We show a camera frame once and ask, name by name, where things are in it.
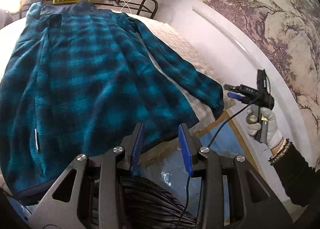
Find teal plaid fleece jacket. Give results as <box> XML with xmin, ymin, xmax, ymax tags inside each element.
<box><xmin>1</xmin><ymin>1</ymin><xmax>224</xmax><ymax>197</ymax></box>

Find black sleeved right forearm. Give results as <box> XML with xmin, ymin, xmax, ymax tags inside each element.
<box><xmin>268</xmin><ymin>139</ymin><xmax>319</xmax><ymax>207</ymax></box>

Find white gloved right hand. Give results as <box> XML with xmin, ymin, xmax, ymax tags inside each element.
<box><xmin>246</xmin><ymin>106</ymin><xmax>284</xmax><ymax>154</ymax></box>

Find black grey striped trousers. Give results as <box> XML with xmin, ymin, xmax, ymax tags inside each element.
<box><xmin>121</xmin><ymin>176</ymin><xmax>196</xmax><ymax>228</ymax></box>

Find beige checked bed blanket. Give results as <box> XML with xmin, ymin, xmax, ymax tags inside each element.
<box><xmin>0</xmin><ymin>12</ymin><xmax>237</xmax><ymax>194</ymax></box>

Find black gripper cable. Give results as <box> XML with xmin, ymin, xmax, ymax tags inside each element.
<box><xmin>175</xmin><ymin>93</ymin><xmax>266</xmax><ymax>229</ymax></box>

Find landscape wall mural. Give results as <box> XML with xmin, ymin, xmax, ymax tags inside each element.
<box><xmin>200</xmin><ymin>0</ymin><xmax>319</xmax><ymax>162</ymax></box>

